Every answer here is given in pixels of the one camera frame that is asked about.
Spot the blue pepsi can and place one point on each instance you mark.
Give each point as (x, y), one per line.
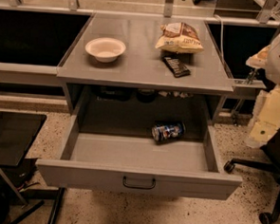
(163, 131)

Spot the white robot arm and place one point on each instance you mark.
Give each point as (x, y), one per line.
(265, 121)

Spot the grey counter cabinet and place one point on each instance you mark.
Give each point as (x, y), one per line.
(141, 65)

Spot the grey open top drawer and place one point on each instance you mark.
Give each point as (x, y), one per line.
(108, 140)

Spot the dark snack bar packet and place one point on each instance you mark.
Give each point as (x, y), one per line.
(178, 68)

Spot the white paper bowl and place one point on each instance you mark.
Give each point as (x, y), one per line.
(105, 50)

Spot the yellow chip bag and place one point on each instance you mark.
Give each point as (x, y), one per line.
(179, 38)

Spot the black side table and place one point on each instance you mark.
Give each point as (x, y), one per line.
(18, 130)

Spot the black office chair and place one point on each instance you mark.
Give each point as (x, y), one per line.
(272, 150)

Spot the black drawer handle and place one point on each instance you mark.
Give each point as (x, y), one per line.
(138, 184)

